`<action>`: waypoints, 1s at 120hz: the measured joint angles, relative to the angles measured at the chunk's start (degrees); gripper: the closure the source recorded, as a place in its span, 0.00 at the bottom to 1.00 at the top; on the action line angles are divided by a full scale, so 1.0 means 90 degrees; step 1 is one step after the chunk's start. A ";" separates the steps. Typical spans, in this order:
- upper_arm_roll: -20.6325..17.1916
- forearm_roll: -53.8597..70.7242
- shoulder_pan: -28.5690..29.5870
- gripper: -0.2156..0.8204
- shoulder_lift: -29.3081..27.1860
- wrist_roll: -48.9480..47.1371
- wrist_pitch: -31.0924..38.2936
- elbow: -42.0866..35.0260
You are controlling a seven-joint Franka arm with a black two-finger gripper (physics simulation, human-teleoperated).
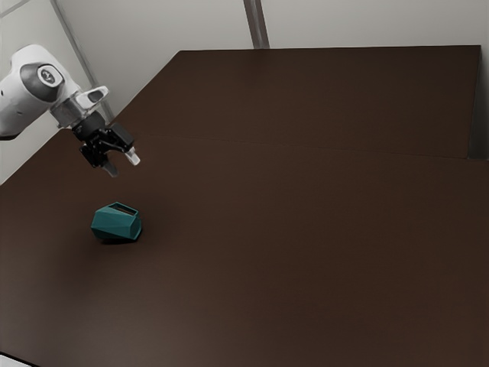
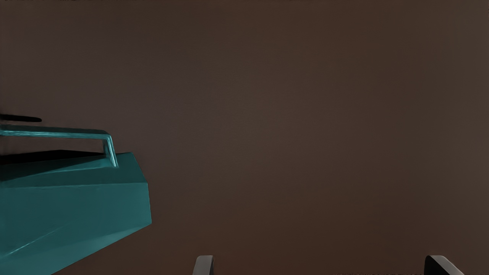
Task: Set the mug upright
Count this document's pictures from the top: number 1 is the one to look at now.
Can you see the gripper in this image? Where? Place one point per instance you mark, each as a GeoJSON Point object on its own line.
{"type": "Point", "coordinates": [93, 132]}

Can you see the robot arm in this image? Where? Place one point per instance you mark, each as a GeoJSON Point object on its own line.
{"type": "Point", "coordinates": [30, 91]}

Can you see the teal faceted mug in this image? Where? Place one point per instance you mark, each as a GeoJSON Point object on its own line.
{"type": "Point", "coordinates": [116, 223]}

